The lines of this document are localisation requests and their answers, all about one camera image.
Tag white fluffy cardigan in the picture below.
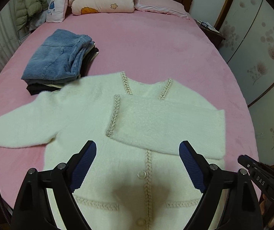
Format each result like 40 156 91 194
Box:
0 72 226 229

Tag folded black garment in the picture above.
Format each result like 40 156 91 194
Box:
26 47 99 96

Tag floral wardrobe doors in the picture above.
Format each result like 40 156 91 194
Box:
219 0 274 165

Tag folded blue jeans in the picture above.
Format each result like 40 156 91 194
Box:
21 29 95 84

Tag wooden nightstand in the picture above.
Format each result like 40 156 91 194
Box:
195 20 225 49

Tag white curtain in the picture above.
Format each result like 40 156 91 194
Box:
0 1 20 72

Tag pink bed sheet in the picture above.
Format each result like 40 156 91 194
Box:
0 11 258 206

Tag pink cushion with blue print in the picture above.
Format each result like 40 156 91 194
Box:
46 0 68 23

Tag olive puffer jacket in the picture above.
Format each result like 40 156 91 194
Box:
14 0 49 31

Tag pink pillow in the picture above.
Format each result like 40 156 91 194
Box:
134 0 190 20

